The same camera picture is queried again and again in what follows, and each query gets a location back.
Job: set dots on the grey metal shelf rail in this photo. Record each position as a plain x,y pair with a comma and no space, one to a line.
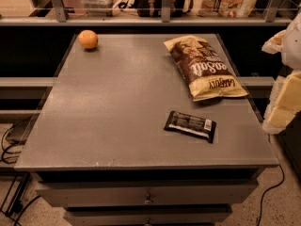
53,12

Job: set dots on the grey lower drawer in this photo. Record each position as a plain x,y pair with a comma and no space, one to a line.
144,216

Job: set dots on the grey top drawer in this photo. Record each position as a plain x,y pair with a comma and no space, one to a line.
145,193

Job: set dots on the grey drawer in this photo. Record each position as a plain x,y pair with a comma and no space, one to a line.
144,216
145,193

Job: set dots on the black bag on shelf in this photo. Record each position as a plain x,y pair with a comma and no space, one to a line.
153,8

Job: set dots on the orange fruit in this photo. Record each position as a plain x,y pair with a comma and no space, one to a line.
88,39

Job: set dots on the black rxbar chocolate wrapper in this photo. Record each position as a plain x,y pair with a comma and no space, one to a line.
191,125

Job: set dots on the colourful snack bag on shelf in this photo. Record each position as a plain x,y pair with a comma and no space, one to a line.
226,8

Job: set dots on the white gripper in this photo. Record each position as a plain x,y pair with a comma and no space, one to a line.
293,49

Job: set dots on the brown cream cookie bag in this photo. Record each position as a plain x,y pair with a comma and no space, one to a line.
206,75

